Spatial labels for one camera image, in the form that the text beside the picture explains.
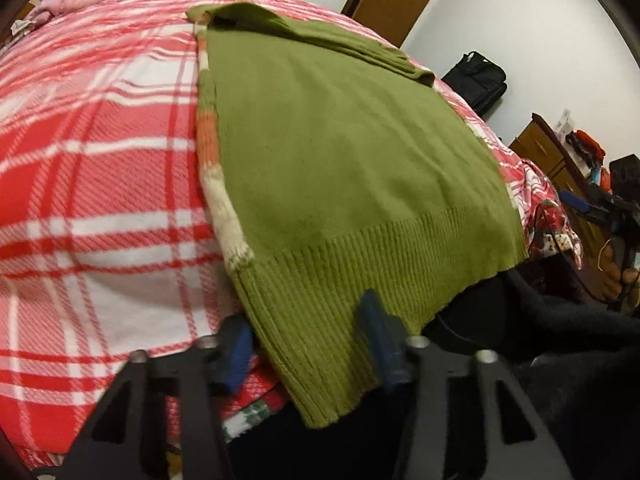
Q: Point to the red item on dresser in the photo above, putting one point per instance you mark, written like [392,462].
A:
[587,145]

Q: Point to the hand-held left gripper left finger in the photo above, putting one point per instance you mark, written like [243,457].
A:
[235,355]

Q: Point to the brown wooden dresser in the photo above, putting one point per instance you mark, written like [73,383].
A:
[537,147]

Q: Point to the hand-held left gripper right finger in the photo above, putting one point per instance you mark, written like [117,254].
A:
[382,340]

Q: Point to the person's dark clothing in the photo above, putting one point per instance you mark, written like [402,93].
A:
[550,340]

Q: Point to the red plaid blanket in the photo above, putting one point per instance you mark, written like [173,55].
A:
[100,185]

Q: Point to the person's right hand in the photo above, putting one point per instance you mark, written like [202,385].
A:
[611,280]

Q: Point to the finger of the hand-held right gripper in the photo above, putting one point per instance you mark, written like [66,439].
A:
[575,199]

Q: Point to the pink pillow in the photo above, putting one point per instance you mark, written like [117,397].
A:
[70,0]

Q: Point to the green striped knit sweater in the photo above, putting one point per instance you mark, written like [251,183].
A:
[340,160]

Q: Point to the floral patterned cloth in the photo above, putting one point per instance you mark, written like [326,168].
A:
[552,230]

